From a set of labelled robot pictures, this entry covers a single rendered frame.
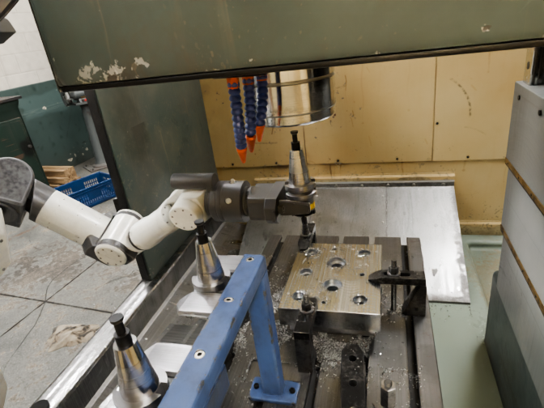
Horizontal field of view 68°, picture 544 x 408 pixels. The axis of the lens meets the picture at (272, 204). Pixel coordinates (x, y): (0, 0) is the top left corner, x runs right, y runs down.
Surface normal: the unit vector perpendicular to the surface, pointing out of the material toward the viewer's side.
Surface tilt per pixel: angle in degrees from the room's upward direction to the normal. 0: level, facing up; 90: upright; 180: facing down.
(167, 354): 0
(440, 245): 24
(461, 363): 0
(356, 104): 90
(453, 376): 0
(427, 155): 90
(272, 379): 90
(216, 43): 90
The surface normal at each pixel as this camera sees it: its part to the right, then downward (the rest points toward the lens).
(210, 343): -0.12, -0.90
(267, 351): -0.25, 0.43
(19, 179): 0.53, -0.44
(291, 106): 0.00, 0.42
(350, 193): -0.21, -0.65
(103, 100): 0.96, 0.00
